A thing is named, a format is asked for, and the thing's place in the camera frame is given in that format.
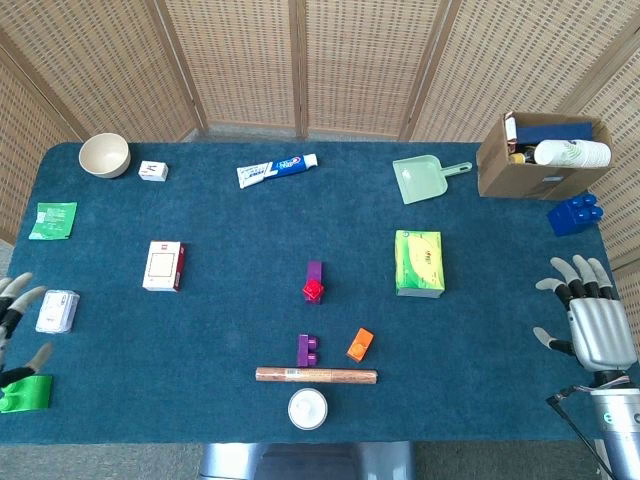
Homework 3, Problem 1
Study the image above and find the dark blue flat box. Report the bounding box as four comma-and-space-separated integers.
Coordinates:
514, 119, 599, 144

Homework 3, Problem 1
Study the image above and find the dark bottle with yellow cap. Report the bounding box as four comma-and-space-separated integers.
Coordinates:
509, 144, 539, 165

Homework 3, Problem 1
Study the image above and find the woven bamboo folding screen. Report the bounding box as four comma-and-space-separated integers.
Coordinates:
0, 0, 640, 281

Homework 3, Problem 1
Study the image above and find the purple single-stud block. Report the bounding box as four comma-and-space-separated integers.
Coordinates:
305, 260, 326, 305

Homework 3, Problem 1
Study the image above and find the orange single-stud block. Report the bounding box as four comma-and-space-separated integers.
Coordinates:
345, 327, 375, 362

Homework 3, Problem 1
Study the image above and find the bright green object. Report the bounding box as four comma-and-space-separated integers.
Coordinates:
0, 373, 54, 414

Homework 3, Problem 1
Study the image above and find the brown cardboard box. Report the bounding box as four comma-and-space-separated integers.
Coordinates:
475, 111, 616, 202

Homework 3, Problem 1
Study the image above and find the blue white toothpaste tube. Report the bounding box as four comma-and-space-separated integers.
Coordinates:
236, 153, 319, 190

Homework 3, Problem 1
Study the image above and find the green flat packet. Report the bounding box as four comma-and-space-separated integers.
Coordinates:
28, 201, 79, 241

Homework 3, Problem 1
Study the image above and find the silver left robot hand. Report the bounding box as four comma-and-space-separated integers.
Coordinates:
0, 272, 54, 386

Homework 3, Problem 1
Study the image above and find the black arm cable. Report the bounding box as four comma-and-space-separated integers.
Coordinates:
545, 384, 619, 480

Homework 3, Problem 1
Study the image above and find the green tissue pack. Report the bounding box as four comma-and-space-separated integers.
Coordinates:
394, 229, 446, 298

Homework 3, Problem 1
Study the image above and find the blue table cloth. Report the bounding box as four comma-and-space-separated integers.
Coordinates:
0, 141, 626, 446

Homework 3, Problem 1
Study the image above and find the wooden rolling pin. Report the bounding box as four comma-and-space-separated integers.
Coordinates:
255, 367, 379, 387

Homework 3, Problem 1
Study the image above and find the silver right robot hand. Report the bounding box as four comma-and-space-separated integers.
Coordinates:
532, 254, 639, 374

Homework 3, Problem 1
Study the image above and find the white paper cup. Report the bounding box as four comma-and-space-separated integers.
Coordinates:
533, 139, 613, 169

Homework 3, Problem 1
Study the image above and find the purple two-stud block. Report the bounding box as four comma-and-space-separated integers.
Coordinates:
297, 333, 321, 368

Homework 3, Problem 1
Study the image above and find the white and red box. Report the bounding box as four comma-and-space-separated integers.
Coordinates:
142, 240, 187, 293

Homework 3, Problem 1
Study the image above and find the grey robot torso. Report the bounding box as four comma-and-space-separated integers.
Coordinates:
198, 441, 416, 480

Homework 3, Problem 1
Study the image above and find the white soft tissue pack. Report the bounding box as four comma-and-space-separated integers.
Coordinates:
35, 289, 81, 335

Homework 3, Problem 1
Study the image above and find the blue four-stud block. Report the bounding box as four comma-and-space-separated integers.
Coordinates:
546, 193, 605, 237

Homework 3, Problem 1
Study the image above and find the beige ribbed bowl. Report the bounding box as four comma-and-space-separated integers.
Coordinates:
78, 133, 132, 180

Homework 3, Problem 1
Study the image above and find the white-lidded clear plastic jar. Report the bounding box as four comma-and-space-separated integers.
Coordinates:
287, 388, 330, 431

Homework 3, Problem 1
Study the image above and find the small white carton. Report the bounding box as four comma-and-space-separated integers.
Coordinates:
138, 160, 170, 183

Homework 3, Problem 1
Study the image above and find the pale green dustpan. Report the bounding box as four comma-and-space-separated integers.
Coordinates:
392, 155, 474, 206

